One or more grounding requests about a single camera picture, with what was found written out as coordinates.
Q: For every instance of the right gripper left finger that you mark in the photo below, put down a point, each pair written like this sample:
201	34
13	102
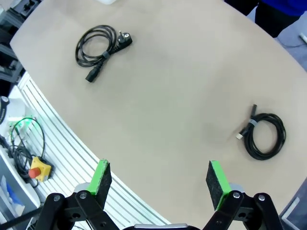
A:
100	182

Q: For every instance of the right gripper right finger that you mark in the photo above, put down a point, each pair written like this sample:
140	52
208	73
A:
216	184

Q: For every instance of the yellow emergency stop button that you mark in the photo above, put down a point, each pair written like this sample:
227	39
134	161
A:
39	167

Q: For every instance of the device with green light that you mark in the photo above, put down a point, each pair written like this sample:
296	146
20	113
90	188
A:
24	122

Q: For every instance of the clear plastic storage bin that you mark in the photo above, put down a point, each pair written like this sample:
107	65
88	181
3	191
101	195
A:
106	1

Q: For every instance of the person in blue hoodie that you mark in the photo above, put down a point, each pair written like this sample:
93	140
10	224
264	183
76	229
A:
287	7

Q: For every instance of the aluminium slotted base plate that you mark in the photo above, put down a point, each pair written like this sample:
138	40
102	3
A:
72	148

